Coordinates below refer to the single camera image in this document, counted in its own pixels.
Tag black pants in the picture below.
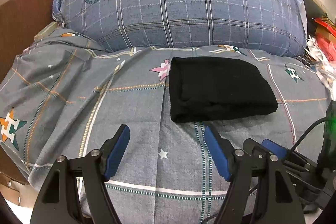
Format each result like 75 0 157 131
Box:
169 57 278 123

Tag grey patterned bed sheet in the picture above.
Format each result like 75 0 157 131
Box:
1 29 331 223

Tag red and white clutter pile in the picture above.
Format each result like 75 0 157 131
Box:
306 15 335 101

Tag brown wooden headboard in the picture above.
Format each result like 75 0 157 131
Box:
0 0 70 185

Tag blue plaid pillow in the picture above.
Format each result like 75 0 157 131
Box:
52 0 307 57

